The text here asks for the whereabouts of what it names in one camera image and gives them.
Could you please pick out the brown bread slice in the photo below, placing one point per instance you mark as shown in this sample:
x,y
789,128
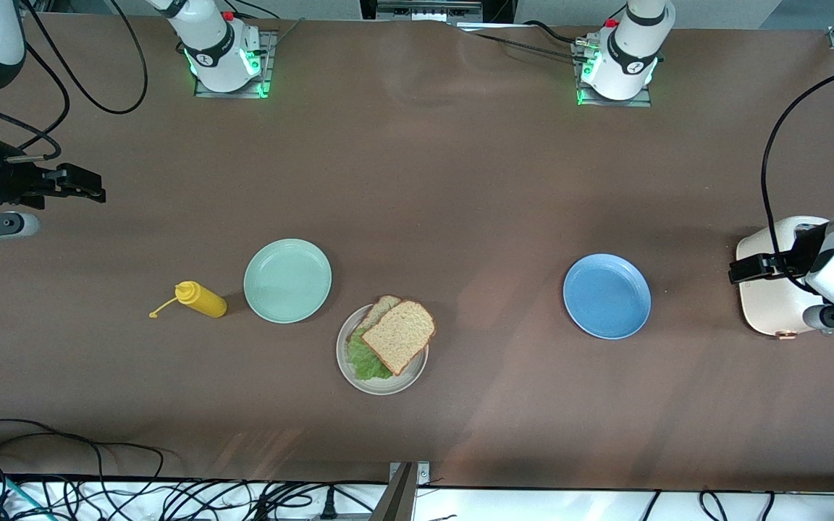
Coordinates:
x,y
377,310
399,336

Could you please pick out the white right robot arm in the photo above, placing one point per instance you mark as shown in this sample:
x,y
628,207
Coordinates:
x,y
218,54

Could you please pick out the beige plate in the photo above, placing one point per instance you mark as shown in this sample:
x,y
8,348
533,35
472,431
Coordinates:
x,y
406,380

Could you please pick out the green plate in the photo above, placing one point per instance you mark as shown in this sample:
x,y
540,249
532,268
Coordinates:
x,y
287,281

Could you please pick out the blue plate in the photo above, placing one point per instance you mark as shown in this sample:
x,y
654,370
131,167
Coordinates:
x,y
607,296

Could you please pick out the black equipment box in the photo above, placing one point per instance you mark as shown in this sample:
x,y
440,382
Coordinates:
x,y
500,9

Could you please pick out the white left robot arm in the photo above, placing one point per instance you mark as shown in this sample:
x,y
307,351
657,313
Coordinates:
x,y
630,65

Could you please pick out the grey metal bracket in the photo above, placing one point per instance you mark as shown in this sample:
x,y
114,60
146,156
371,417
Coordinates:
x,y
397,503

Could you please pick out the yellow squeeze bottle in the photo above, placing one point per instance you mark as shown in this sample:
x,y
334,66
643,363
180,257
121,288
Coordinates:
x,y
203,300

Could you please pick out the cream white toaster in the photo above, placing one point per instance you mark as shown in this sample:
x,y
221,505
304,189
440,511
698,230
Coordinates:
x,y
768,307

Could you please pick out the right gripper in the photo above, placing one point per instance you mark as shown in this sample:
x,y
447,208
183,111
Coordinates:
x,y
13,178

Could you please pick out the green lettuce leaf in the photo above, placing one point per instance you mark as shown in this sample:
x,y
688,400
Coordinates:
x,y
366,362

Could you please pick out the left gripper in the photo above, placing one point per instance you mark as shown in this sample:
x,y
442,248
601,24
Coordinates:
x,y
798,254

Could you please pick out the black power plug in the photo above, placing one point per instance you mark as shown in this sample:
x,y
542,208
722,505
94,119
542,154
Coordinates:
x,y
328,505

